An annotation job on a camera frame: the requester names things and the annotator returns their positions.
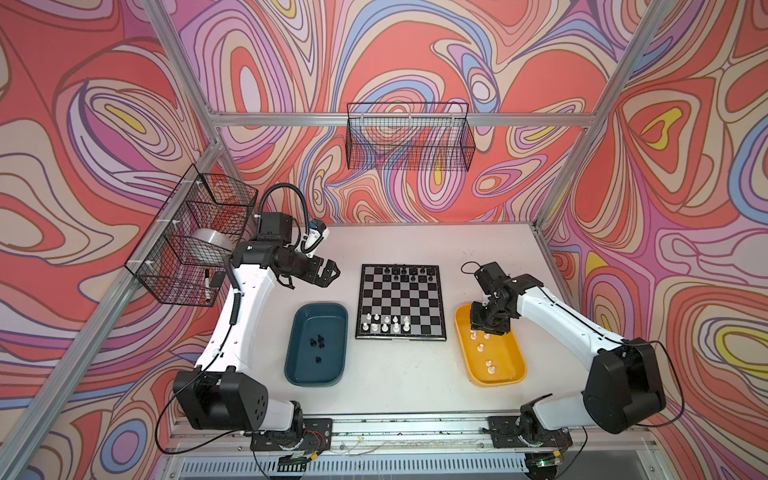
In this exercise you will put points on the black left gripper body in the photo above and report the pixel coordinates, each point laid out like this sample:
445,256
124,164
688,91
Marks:
305,268

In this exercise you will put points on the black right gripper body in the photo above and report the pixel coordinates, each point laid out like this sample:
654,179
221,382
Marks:
490,318

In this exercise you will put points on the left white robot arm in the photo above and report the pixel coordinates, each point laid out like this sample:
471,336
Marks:
222,392

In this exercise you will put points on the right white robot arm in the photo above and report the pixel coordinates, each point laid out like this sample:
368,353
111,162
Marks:
624,385

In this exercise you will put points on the black pieces in teal tray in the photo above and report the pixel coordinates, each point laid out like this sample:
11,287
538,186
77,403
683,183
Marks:
317,342

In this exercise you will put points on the black white chess board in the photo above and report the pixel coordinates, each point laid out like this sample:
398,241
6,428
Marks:
400,301

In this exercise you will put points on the yellow plastic tray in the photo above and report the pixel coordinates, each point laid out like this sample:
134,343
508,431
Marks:
503,351

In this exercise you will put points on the silver tape roll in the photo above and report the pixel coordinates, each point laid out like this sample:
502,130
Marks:
214,238

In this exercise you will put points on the teal plastic tray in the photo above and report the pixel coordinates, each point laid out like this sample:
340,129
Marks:
316,352

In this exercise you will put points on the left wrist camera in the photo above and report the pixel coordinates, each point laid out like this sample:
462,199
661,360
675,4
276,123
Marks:
317,231

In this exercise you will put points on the black wire basket left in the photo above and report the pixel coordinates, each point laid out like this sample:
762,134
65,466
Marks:
168,262

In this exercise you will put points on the black wire basket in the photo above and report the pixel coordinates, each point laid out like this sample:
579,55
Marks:
168,262
409,136

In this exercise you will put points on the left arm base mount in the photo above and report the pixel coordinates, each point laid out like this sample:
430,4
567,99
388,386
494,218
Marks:
309,435

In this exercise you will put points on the black wire basket back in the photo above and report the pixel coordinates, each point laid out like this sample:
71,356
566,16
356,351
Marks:
409,136

